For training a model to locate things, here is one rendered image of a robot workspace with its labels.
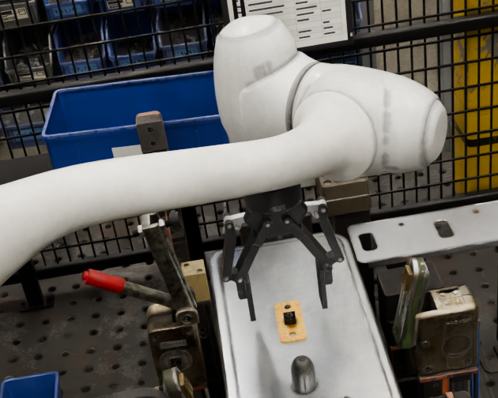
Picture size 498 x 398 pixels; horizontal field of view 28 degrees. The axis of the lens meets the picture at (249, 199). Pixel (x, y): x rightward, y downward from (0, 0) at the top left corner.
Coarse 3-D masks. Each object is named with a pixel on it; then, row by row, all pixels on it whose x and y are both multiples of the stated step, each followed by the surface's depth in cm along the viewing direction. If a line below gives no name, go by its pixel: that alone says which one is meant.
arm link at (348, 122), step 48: (336, 96) 105; (384, 96) 105; (432, 96) 106; (240, 144) 99; (288, 144) 100; (336, 144) 103; (384, 144) 105; (432, 144) 105; (0, 192) 89; (48, 192) 91; (96, 192) 94; (144, 192) 95; (192, 192) 97; (240, 192) 99; (0, 240) 85; (48, 240) 91
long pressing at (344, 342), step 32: (256, 256) 154; (288, 256) 153; (352, 256) 152; (224, 288) 149; (256, 288) 148; (288, 288) 147; (352, 288) 145; (224, 320) 142; (256, 320) 142; (320, 320) 140; (352, 320) 139; (224, 352) 137; (256, 352) 136; (288, 352) 136; (320, 352) 135; (352, 352) 134; (384, 352) 134; (224, 384) 132; (256, 384) 131; (288, 384) 131; (320, 384) 130; (352, 384) 129; (384, 384) 129
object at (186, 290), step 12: (144, 216) 129; (156, 216) 129; (180, 216) 130; (144, 228) 127; (156, 228) 127; (180, 228) 129; (156, 240) 128; (168, 240) 132; (156, 252) 129; (168, 252) 129; (168, 264) 130; (168, 276) 131; (180, 276) 132; (168, 288) 133; (180, 288) 133; (180, 300) 134; (192, 300) 138
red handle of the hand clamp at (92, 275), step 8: (88, 272) 132; (96, 272) 132; (88, 280) 131; (96, 280) 131; (104, 280) 132; (112, 280) 132; (120, 280) 133; (104, 288) 132; (112, 288) 132; (120, 288) 133; (128, 288) 133; (136, 288) 134; (144, 288) 134; (152, 288) 135; (136, 296) 134; (144, 296) 134; (152, 296) 134; (160, 296) 135; (168, 296) 136; (160, 304) 135; (168, 304) 135; (192, 304) 136
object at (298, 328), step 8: (280, 304) 144; (288, 304) 143; (296, 304) 143; (280, 312) 142; (288, 312) 141; (296, 312) 142; (280, 320) 141; (288, 320) 139; (296, 320) 140; (280, 328) 139; (288, 328) 139; (296, 328) 139; (304, 328) 139; (280, 336) 138; (288, 336) 138; (296, 336) 138; (304, 336) 137
